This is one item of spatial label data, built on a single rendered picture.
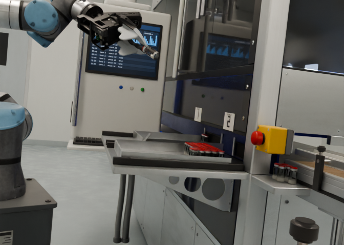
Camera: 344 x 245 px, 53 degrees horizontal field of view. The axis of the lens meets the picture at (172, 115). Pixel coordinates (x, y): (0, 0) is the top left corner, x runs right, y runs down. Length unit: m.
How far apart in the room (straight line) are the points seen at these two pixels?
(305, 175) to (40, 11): 0.81
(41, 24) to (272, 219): 0.85
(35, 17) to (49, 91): 5.59
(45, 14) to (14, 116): 0.26
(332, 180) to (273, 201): 0.24
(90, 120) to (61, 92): 4.57
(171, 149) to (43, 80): 5.35
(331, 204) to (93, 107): 1.35
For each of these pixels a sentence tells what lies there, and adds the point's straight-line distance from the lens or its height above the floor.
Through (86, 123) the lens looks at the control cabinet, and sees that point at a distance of 1.95.
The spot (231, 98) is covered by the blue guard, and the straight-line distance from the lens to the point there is 1.23.
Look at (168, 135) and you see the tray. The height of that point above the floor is 0.90.
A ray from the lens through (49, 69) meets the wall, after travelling 6.52.
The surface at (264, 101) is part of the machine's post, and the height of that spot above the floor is 1.10.
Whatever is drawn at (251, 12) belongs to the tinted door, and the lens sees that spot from 1.21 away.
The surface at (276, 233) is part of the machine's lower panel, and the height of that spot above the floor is 0.70.
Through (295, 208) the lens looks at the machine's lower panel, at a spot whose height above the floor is 0.78.
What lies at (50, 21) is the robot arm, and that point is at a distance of 0.94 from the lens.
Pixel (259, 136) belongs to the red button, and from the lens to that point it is 0.97.
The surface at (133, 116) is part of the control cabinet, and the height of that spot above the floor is 0.96.
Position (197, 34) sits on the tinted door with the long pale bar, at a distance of 1.73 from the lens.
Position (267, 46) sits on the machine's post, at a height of 1.26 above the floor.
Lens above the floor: 1.08
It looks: 3 degrees down
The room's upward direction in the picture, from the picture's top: 6 degrees clockwise
